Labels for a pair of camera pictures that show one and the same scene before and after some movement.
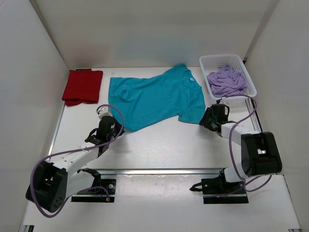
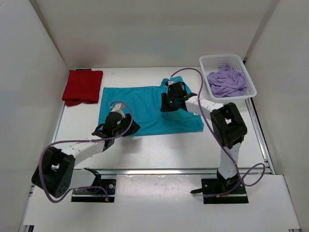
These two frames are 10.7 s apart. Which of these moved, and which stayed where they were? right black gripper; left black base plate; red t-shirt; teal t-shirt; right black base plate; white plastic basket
Moved: teal t-shirt; right black gripper
Stayed: white plastic basket; left black base plate; right black base plate; red t-shirt
